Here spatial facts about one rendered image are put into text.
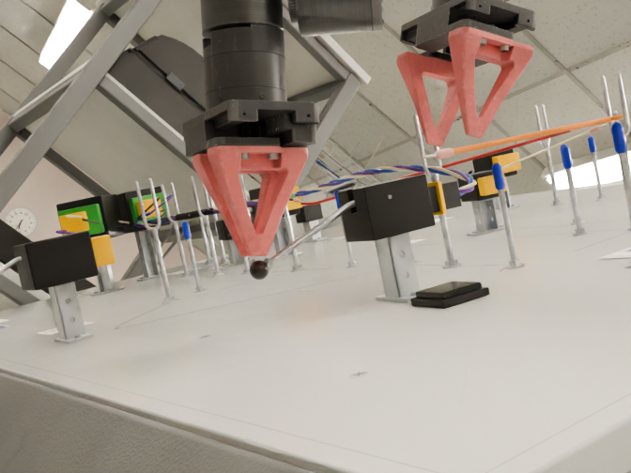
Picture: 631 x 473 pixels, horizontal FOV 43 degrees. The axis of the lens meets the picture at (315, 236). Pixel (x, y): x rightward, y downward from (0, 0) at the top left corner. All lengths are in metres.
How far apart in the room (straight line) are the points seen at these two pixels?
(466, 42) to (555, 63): 3.23
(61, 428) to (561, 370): 0.29
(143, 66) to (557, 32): 2.38
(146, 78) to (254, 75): 1.11
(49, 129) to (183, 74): 0.34
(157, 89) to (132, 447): 1.29
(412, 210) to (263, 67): 0.16
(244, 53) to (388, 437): 0.31
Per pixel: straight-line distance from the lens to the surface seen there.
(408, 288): 0.61
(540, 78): 3.95
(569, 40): 3.72
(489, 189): 0.94
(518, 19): 0.65
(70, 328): 0.80
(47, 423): 0.53
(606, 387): 0.34
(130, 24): 1.58
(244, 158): 0.54
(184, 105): 1.68
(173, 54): 1.69
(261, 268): 0.56
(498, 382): 0.36
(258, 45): 0.55
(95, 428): 0.46
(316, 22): 0.56
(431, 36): 0.65
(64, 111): 1.50
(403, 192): 0.60
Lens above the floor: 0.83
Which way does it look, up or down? 22 degrees up
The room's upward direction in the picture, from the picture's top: 30 degrees clockwise
